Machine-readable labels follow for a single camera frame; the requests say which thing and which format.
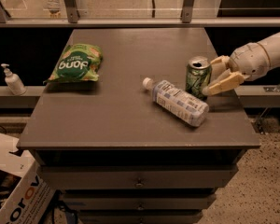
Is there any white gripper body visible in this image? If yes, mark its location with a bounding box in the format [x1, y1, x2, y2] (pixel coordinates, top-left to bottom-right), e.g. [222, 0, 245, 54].
[229, 43, 271, 81]

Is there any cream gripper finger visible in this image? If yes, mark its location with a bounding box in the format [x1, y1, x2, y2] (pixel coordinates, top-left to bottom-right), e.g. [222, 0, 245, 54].
[202, 71, 245, 96]
[210, 55, 230, 81]

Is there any green soda can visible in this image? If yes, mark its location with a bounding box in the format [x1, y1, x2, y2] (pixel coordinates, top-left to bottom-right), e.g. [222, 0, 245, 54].
[186, 56, 212, 100]

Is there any blue label plastic bottle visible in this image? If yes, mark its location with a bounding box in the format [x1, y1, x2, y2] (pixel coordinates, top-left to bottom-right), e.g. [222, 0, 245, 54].
[143, 77, 209, 127]

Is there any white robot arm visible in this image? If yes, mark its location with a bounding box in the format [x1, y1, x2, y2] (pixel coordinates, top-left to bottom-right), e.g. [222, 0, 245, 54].
[202, 32, 280, 96]

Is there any white pump dispenser bottle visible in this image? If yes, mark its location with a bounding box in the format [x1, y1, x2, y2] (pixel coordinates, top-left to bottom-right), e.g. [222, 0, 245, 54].
[1, 63, 26, 95]

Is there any grey drawer cabinet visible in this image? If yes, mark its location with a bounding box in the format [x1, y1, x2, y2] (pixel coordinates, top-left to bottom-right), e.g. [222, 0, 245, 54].
[19, 28, 259, 224]

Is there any green chip bag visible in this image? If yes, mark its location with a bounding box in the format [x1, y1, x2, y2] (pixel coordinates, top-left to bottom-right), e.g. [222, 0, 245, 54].
[45, 43, 103, 83]

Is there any white cardboard box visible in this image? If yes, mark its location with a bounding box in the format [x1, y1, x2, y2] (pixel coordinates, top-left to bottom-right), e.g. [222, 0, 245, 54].
[0, 133, 55, 224]

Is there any grey metal railing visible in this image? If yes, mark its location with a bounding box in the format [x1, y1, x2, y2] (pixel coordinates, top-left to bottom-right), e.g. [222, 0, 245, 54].
[0, 0, 280, 27]

